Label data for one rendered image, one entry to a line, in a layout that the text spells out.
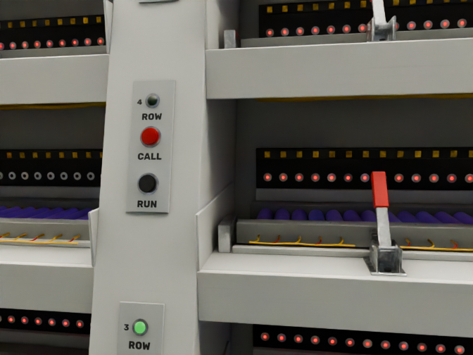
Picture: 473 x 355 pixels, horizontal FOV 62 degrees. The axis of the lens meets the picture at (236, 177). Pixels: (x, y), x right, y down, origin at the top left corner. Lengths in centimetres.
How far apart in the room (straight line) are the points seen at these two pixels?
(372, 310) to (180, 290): 16
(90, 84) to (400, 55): 29
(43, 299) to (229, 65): 28
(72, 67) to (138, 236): 18
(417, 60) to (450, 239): 17
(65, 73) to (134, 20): 9
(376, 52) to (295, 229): 18
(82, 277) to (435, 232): 33
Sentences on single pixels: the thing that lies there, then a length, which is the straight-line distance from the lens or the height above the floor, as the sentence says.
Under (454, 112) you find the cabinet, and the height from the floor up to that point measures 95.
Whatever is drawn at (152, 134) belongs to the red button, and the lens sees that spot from 36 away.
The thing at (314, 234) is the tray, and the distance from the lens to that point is 41.
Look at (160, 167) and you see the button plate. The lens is 36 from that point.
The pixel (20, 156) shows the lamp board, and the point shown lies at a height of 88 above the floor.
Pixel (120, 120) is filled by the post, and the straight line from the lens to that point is 38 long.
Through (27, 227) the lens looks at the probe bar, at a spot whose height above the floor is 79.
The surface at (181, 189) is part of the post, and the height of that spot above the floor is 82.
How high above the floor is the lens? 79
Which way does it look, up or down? 7 degrees up
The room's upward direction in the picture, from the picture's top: 1 degrees clockwise
